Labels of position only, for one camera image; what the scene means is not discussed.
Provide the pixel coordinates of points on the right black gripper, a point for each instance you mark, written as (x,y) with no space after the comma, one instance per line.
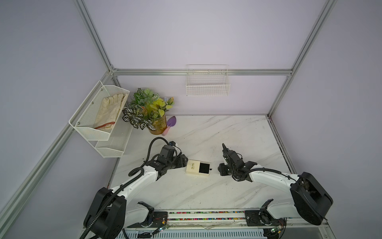
(222,169)

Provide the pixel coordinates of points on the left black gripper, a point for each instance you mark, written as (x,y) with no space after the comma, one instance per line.
(181,161)

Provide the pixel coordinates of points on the cream drawer jewelry box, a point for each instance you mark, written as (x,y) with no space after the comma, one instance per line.
(199,168)

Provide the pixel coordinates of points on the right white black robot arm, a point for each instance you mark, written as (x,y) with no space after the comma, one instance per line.
(307,199)

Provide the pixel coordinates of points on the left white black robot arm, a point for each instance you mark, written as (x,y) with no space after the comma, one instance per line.
(108,214)

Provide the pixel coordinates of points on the amber glass plant pot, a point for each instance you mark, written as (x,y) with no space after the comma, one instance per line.
(158,126)

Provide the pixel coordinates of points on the purple pink garden trowel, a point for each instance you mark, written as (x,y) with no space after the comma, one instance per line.
(170,123)

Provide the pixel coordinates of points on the lower white mesh shelf basket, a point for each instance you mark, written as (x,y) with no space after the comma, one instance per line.
(115,146)

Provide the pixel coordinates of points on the white mesh shelf basket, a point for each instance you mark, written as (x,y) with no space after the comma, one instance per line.
(115,146)
(84,118)

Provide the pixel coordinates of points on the artificial green leafy plant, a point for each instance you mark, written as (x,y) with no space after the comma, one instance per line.
(146,107)

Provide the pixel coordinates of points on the cream work gloves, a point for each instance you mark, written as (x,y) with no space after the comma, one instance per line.
(108,112)

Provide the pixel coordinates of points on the upper white mesh shelf basket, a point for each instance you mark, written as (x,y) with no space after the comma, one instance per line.
(84,118)

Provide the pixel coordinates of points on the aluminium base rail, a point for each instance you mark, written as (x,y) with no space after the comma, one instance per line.
(201,218)

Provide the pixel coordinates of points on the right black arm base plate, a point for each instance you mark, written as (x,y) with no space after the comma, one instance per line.
(257,218)

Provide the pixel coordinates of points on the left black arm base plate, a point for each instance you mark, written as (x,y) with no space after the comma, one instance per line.
(156,219)

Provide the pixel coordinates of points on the white wire wall basket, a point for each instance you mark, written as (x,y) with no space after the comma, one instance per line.
(207,80)

